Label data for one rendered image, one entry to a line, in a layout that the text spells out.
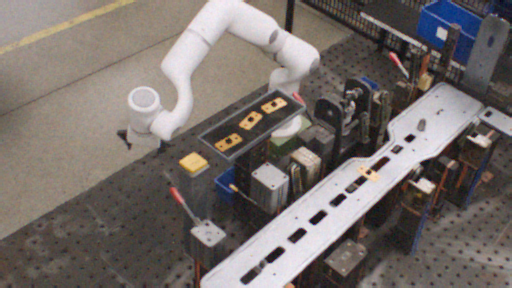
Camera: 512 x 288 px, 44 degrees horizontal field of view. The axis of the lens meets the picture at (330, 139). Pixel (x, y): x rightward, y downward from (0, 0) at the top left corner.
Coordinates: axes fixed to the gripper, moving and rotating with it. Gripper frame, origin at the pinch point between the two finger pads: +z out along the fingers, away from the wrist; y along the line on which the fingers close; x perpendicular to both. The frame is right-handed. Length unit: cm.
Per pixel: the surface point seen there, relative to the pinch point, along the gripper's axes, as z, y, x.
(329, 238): -7, -62, 20
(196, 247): -4.6, -22.9, 30.4
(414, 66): -2, -88, -57
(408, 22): 26, -93, -102
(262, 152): 2.5, -37.3, -8.7
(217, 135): -9.4, -21.5, -5.2
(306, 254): -8, -55, 27
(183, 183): -5.6, -14.8, 11.6
